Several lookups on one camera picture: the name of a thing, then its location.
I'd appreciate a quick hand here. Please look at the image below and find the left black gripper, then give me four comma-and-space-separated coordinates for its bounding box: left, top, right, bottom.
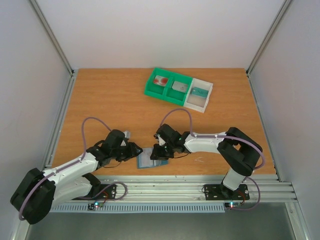
111, 142, 144, 162

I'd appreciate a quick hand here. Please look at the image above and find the blue card holder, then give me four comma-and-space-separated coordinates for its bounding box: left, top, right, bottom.
136, 147, 169, 169

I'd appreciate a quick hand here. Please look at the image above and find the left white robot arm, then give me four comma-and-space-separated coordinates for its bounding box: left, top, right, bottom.
10, 129, 143, 225

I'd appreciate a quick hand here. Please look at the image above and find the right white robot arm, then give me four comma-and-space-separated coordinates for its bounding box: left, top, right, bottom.
150, 124, 265, 200

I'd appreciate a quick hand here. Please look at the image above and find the grey flower card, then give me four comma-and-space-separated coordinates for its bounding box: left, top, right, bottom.
172, 81, 189, 93

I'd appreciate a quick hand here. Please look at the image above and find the teal card in bin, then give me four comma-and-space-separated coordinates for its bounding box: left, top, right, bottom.
191, 87, 209, 99

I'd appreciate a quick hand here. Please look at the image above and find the red circle card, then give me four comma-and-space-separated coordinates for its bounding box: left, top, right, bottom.
152, 75, 169, 87

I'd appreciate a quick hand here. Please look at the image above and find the middle green bin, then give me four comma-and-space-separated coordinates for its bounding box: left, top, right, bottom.
163, 72, 193, 106

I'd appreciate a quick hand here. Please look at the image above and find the green bin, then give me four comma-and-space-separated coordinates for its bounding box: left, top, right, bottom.
163, 72, 193, 106
144, 67, 174, 100

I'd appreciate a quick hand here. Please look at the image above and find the left green bin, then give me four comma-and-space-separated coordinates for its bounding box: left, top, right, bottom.
144, 67, 174, 100

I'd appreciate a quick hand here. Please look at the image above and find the left circuit board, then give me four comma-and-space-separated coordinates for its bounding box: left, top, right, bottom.
87, 202, 104, 211

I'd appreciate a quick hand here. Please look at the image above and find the circuit board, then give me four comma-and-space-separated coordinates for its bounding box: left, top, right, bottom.
87, 202, 104, 211
224, 201, 243, 209

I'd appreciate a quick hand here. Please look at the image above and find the white bin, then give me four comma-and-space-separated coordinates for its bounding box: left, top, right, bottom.
183, 78, 214, 113

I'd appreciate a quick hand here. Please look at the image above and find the right circuit board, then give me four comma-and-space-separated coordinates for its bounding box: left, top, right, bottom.
224, 201, 243, 209

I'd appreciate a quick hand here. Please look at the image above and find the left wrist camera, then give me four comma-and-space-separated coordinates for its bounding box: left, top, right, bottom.
123, 130, 131, 139

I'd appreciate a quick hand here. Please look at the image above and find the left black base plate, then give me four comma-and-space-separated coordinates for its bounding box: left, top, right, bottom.
73, 184, 117, 201

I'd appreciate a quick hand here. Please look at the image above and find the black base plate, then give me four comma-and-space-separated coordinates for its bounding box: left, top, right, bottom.
201, 183, 250, 201
73, 184, 117, 201

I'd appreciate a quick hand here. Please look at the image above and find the grey slotted cable duct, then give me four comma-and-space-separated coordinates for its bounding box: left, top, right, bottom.
50, 202, 225, 214

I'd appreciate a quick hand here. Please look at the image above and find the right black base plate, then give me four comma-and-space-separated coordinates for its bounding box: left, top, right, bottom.
201, 183, 250, 201

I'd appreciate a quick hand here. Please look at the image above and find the left side aluminium rail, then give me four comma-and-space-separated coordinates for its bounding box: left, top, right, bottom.
40, 70, 78, 170

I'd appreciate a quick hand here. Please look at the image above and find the aluminium rail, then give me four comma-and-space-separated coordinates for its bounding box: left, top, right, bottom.
40, 70, 78, 170
97, 174, 297, 203
246, 73, 283, 182

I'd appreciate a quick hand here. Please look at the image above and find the front aluminium rail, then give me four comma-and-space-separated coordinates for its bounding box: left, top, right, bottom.
97, 174, 297, 203

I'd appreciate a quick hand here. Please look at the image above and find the right side aluminium rail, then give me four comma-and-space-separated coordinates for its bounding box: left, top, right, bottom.
246, 73, 283, 182

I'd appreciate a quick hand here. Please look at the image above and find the left aluminium frame post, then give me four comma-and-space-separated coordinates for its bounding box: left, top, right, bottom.
28, 0, 74, 76

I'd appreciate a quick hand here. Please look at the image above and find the aluminium frame post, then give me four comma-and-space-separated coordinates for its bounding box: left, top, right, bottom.
246, 0, 293, 78
28, 0, 74, 76

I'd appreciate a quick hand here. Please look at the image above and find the right aluminium frame post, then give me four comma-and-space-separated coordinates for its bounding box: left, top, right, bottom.
246, 0, 293, 78

